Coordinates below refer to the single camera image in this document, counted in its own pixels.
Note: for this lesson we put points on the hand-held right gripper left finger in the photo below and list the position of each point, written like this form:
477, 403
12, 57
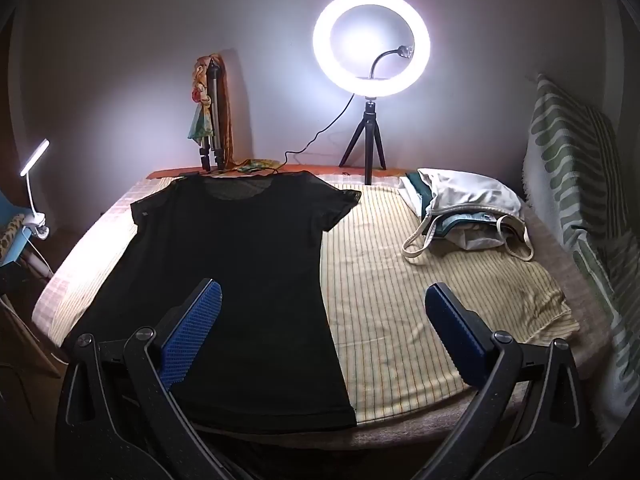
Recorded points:
200, 322

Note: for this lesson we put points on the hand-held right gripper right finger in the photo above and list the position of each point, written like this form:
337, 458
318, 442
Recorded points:
457, 330

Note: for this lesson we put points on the black t-shirt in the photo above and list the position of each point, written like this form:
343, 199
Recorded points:
225, 260

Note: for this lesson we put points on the yellow striped blanket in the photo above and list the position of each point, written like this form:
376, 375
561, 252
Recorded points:
380, 285

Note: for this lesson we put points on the beige checkered blanket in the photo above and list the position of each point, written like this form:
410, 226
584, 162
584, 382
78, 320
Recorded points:
80, 270

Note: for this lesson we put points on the white garment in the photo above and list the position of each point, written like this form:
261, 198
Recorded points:
465, 190

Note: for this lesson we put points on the colourful printed scarf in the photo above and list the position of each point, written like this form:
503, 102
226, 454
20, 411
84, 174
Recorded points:
197, 125

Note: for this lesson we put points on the green patterned pillow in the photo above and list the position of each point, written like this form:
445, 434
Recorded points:
565, 160

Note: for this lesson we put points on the blue chair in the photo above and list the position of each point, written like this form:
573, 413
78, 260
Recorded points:
12, 240

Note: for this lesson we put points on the folded grey tripod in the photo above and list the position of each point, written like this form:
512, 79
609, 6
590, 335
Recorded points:
214, 110

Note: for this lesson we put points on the small black tripod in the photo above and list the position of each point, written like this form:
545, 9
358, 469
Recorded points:
369, 125

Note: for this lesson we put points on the white clip lamp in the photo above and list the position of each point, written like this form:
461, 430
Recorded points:
37, 152

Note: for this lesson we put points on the black gooseneck phone holder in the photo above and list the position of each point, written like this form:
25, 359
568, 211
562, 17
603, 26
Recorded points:
375, 62

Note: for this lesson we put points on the orange wooden bed frame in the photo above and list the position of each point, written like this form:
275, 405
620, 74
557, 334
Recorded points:
165, 173

